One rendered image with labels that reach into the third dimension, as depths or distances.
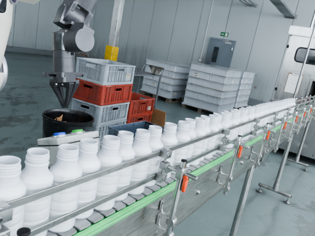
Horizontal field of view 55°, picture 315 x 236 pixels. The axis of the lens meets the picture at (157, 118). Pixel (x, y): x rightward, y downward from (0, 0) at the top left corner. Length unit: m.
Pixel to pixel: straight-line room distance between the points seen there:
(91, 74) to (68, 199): 2.75
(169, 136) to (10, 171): 0.49
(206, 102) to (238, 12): 5.02
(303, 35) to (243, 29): 6.27
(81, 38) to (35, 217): 0.43
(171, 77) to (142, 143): 7.34
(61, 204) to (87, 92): 2.79
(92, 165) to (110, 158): 0.05
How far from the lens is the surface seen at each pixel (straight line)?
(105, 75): 3.20
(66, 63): 0.85
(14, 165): 0.51
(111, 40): 11.07
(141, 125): 1.74
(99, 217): 0.70
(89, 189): 0.65
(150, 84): 8.44
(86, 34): 0.81
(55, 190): 0.56
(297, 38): 5.48
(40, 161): 0.55
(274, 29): 11.28
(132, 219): 0.78
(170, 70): 8.09
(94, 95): 3.29
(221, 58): 11.64
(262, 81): 11.20
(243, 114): 1.48
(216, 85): 7.43
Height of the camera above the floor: 1.37
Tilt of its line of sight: 13 degrees down
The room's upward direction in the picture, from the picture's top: 11 degrees clockwise
